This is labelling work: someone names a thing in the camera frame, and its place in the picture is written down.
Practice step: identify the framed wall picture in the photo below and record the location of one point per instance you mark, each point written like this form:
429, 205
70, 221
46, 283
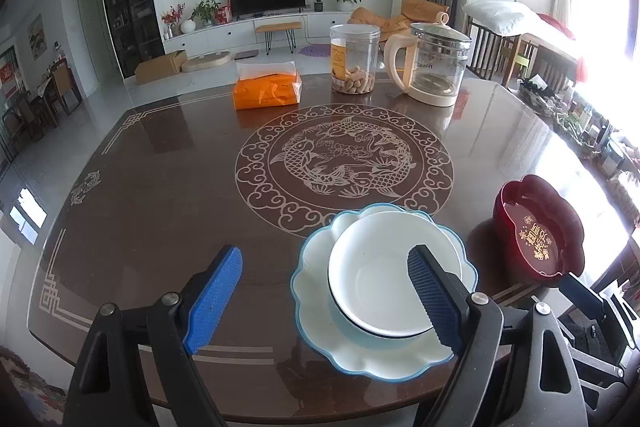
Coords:
36, 36

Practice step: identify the white door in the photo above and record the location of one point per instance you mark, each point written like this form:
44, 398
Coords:
90, 32

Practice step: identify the orange tissue pack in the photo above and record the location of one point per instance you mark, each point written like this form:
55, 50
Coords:
267, 92

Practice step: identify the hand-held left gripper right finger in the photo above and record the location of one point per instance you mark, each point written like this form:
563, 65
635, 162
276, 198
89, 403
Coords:
435, 302

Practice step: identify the red cloth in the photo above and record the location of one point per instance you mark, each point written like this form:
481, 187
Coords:
560, 27

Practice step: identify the clear plastic jar of peanuts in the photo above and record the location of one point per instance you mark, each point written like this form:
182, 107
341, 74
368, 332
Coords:
355, 52

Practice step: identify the beige round cushion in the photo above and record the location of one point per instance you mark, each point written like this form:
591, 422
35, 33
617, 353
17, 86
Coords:
207, 62

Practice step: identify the cardboard box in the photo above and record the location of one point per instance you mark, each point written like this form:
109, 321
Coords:
160, 67

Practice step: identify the brown lounge chair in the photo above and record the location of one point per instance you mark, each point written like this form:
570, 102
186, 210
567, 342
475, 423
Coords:
415, 9

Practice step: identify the wooden dining chairs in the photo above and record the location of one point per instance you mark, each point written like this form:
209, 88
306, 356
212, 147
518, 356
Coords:
60, 82

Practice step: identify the purple round mat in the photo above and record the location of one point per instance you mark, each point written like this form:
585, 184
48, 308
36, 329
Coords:
312, 52

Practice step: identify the white ribbed black-rimmed bowl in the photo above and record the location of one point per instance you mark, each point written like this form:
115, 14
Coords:
380, 282

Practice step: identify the red box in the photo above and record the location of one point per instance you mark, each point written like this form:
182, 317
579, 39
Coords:
224, 12

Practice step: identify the dark wooden crib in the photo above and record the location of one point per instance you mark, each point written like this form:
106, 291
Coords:
500, 52

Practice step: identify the blue scalloped white bowl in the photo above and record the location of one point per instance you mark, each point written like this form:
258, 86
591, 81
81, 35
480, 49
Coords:
320, 307

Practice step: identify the green bushy potted plant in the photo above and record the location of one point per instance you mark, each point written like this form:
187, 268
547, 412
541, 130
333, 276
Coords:
205, 11

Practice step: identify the white television cabinet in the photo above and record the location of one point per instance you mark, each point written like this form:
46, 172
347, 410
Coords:
220, 34

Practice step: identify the floral patterned blanket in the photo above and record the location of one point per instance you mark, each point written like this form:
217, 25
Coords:
25, 387

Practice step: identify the red flowers in white vase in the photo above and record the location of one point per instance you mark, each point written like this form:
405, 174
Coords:
175, 17

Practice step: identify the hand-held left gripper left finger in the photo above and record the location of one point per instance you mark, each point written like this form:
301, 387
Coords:
212, 302

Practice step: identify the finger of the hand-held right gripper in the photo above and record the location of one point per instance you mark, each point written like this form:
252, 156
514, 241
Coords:
582, 297

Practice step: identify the wooden stool with hairpin legs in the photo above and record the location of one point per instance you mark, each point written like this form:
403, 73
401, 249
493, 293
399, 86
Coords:
277, 27

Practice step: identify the grey bathroom scale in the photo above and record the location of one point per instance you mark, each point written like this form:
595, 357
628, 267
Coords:
246, 54

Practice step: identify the clutter of bottles and jars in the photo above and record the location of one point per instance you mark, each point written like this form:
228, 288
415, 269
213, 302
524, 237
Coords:
585, 122

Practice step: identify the white pillow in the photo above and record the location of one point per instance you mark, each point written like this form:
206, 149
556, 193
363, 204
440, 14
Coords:
505, 17

